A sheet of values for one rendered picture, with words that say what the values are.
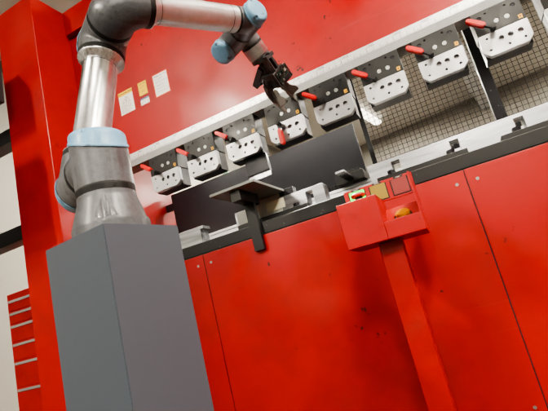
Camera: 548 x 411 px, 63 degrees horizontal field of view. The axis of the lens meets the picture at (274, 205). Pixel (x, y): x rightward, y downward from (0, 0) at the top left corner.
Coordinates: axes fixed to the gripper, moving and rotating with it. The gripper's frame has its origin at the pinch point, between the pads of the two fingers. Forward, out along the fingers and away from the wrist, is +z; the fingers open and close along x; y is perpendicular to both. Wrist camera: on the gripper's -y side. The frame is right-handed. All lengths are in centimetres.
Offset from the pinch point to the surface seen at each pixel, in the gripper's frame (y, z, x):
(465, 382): 57, 77, -47
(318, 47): -1.6, -5.9, 28.3
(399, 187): 47, 24, -20
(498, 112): 19, 74, 84
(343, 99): 9.4, 11.3, 14.8
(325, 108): 3.6, 10.8, 10.3
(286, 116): -10.5, 6.4, 3.8
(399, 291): 56, 35, -46
